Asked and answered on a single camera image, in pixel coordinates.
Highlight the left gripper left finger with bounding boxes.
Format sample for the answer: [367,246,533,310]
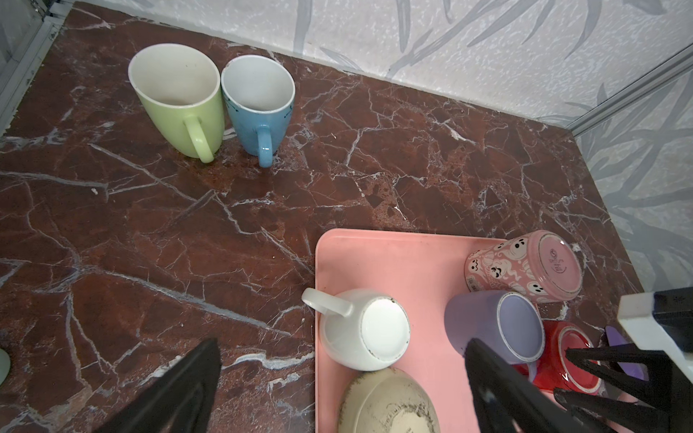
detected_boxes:
[97,338,221,432]

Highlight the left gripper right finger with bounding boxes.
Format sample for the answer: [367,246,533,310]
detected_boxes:
[464,338,587,432]

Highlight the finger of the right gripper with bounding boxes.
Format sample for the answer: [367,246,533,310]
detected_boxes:
[566,346,671,387]
[553,386,677,432]

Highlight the light green ceramic mug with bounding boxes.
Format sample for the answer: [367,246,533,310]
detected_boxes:
[128,43,225,163]

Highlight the blue polka dot mug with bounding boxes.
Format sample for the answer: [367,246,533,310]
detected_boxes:
[221,55,296,168]

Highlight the lavender ceramic mug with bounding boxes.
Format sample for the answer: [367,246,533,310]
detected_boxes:
[444,290,546,382]

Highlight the cream speckled squat mug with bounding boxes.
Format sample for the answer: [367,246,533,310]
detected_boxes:
[337,367,440,432]

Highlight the pink ghost pattern mug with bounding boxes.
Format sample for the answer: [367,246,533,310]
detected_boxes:
[465,230,583,304]

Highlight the white ceramic mug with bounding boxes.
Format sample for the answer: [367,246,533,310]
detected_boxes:
[301,288,411,372]

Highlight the pink plastic tray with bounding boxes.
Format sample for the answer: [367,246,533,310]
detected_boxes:
[314,229,504,432]

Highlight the pale green soap-shaped object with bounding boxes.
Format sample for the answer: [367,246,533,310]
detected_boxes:
[0,349,11,384]

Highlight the red mug black handle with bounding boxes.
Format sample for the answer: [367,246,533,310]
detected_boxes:
[532,319,602,395]

